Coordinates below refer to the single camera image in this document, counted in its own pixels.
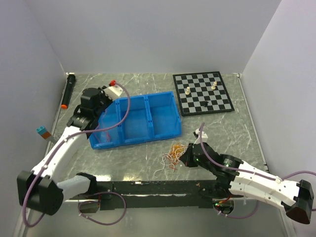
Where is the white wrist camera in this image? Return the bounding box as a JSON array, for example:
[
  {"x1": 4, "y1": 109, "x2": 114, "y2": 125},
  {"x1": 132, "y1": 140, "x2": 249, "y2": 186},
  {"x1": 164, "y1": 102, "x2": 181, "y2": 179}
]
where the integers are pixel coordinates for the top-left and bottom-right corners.
[
  {"x1": 102, "y1": 80, "x2": 123, "y2": 101},
  {"x1": 193, "y1": 128, "x2": 208, "y2": 144}
]

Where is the purple left robot cable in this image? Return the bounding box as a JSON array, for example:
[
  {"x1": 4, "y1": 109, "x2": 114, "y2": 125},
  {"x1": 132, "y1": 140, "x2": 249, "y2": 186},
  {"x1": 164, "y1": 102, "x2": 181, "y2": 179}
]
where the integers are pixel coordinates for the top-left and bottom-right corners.
[{"x1": 22, "y1": 82, "x2": 131, "y2": 228}]

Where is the cream chess piece left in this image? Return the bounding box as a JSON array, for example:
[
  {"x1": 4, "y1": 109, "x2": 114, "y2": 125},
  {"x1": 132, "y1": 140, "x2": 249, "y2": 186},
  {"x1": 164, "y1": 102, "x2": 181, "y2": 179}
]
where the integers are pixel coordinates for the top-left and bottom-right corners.
[{"x1": 185, "y1": 87, "x2": 191, "y2": 96}]

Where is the cream chess piece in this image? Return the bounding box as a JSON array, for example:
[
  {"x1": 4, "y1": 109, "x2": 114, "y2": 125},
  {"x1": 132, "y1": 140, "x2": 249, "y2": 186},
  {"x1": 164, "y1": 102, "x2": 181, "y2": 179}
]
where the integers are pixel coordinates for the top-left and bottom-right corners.
[
  {"x1": 211, "y1": 81, "x2": 217, "y2": 90},
  {"x1": 185, "y1": 87, "x2": 191, "y2": 96}
]

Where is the cream chess piece right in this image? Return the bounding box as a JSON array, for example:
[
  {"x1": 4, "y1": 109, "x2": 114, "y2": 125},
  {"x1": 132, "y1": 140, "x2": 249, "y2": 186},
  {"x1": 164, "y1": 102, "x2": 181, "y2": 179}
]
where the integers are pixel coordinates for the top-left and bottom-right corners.
[{"x1": 211, "y1": 81, "x2": 217, "y2": 90}]

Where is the white wire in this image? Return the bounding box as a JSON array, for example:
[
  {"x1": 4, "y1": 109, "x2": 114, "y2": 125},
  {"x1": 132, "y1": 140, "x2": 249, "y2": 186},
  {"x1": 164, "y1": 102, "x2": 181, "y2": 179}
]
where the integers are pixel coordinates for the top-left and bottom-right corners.
[{"x1": 153, "y1": 152, "x2": 181, "y2": 179}]

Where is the black grey chessboard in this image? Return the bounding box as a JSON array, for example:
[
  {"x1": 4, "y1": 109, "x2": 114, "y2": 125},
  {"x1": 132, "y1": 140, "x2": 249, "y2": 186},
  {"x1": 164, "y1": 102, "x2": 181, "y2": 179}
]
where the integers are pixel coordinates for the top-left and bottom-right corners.
[{"x1": 173, "y1": 71, "x2": 235, "y2": 117}]

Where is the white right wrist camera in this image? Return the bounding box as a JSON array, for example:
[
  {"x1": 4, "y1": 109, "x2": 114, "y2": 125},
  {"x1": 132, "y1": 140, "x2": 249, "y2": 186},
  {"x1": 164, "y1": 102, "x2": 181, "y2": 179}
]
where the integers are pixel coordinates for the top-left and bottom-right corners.
[{"x1": 193, "y1": 128, "x2": 208, "y2": 144}]

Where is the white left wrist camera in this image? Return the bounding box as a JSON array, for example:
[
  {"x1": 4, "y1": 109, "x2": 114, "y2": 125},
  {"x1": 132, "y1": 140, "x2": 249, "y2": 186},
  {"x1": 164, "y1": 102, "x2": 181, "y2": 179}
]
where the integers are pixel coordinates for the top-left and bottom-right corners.
[{"x1": 102, "y1": 80, "x2": 123, "y2": 101}]

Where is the toy brick tower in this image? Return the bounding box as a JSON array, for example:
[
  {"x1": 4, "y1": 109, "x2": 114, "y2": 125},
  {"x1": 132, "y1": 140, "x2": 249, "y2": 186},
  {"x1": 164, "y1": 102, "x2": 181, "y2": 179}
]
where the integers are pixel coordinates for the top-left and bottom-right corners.
[{"x1": 37, "y1": 126, "x2": 57, "y2": 144}]

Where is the black marker orange cap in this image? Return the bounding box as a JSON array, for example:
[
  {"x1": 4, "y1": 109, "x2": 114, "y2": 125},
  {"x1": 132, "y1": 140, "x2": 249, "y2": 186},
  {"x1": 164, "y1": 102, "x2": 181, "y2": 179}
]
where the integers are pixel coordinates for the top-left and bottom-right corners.
[{"x1": 61, "y1": 74, "x2": 76, "y2": 110}]

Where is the blue right plastic bin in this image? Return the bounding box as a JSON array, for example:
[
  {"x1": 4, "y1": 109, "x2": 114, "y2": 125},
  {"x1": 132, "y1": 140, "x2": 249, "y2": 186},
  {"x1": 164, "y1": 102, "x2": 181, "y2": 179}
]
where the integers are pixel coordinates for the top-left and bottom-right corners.
[{"x1": 145, "y1": 91, "x2": 182, "y2": 141}]

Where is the blue plastic bin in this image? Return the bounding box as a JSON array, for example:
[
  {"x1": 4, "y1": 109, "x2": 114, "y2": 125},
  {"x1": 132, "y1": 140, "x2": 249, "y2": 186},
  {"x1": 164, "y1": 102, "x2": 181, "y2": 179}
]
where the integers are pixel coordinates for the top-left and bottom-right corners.
[
  {"x1": 118, "y1": 96, "x2": 151, "y2": 146},
  {"x1": 145, "y1": 91, "x2": 182, "y2": 141},
  {"x1": 88, "y1": 97, "x2": 125, "y2": 151}
]

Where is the yellow wire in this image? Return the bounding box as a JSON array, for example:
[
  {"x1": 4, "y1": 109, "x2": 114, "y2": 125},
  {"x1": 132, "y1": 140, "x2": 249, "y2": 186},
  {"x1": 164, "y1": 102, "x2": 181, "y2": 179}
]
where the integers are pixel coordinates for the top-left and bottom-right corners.
[{"x1": 169, "y1": 144, "x2": 189, "y2": 165}]

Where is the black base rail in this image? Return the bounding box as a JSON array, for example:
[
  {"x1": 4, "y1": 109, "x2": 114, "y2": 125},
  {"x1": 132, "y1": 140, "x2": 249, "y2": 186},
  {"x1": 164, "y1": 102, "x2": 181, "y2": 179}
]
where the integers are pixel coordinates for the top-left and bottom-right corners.
[{"x1": 68, "y1": 179, "x2": 244, "y2": 212}]

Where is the blue left plastic bin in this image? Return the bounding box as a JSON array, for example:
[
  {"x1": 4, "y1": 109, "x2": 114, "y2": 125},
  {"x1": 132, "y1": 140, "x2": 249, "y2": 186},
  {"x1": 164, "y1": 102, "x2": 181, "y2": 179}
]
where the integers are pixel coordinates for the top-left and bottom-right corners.
[{"x1": 88, "y1": 97, "x2": 125, "y2": 151}]

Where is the black chess piece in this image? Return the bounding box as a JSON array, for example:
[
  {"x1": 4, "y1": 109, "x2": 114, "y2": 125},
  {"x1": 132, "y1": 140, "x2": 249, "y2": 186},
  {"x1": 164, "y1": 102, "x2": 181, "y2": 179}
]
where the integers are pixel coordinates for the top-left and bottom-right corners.
[{"x1": 200, "y1": 101, "x2": 208, "y2": 107}]

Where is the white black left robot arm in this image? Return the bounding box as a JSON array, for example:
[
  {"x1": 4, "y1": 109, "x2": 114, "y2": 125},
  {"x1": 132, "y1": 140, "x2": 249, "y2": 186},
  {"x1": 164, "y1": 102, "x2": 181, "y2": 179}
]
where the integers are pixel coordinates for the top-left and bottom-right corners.
[{"x1": 17, "y1": 85, "x2": 122, "y2": 215}]

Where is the blue middle plastic bin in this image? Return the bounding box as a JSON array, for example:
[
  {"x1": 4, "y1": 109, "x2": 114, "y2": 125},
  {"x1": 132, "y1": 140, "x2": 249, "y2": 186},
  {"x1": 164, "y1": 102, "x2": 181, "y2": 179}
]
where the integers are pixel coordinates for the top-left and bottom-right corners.
[{"x1": 118, "y1": 96, "x2": 151, "y2": 146}]

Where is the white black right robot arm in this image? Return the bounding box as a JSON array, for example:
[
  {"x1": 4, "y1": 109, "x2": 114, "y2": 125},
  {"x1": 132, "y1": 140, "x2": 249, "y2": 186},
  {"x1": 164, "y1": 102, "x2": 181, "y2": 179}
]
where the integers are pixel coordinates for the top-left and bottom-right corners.
[{"x1": 179, "y1": 143, "x2": 314, "y2": 224}]

